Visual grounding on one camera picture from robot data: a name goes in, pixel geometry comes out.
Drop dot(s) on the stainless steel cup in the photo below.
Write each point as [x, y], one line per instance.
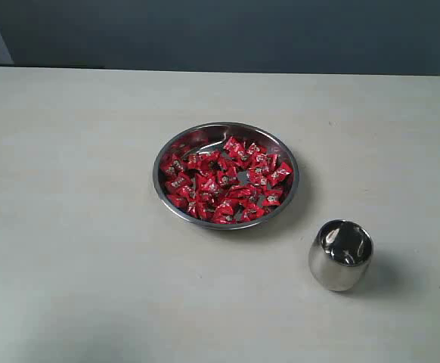
[340, 255]

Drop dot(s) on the round stainless steel plate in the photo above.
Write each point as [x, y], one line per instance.
[216, 176]

